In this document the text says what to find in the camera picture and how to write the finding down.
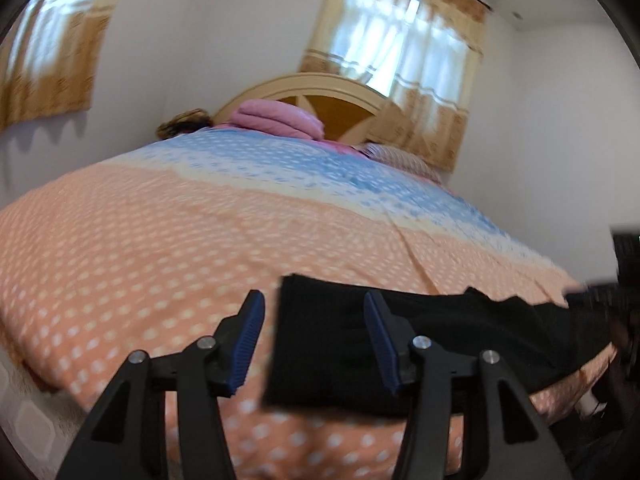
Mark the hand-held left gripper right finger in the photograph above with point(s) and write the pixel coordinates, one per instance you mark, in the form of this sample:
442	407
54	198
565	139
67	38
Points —
380	340

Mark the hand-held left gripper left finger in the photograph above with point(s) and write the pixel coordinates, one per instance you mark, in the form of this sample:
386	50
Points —
247	340

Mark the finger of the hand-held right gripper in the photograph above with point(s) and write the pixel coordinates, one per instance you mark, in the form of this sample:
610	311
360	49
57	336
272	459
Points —
595	295

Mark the black pants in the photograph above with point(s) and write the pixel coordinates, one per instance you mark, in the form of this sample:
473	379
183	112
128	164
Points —
325	350

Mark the polka dot bedspread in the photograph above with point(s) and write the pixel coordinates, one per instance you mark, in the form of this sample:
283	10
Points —
175	240

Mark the person's dark clothing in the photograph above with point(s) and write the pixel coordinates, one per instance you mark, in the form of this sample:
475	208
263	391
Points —
615	440

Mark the striped pillow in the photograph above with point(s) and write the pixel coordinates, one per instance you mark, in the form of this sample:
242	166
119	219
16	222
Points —
400	157

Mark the pink bed sheet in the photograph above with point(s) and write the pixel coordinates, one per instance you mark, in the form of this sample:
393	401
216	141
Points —
340	145

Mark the beige floral curtain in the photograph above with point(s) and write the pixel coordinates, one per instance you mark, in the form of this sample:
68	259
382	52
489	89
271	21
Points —
50	70
450	130

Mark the folded pink blanket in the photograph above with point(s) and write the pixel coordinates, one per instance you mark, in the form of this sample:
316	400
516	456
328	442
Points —
275	115

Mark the brown patterned cloth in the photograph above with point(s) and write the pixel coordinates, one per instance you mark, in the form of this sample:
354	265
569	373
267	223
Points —
182	120

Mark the cream wooden headboard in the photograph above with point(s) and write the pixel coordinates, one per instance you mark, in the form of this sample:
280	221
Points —
300	85

